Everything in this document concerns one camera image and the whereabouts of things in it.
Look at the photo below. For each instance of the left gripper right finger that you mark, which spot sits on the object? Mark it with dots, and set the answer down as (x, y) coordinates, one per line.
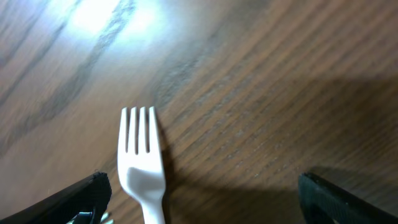
(323, 202)

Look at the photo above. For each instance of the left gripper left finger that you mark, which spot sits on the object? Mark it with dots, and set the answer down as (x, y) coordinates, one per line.
(82, 202)

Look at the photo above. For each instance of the white plastic fork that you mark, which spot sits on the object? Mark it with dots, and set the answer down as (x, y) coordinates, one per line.
(139, 161)

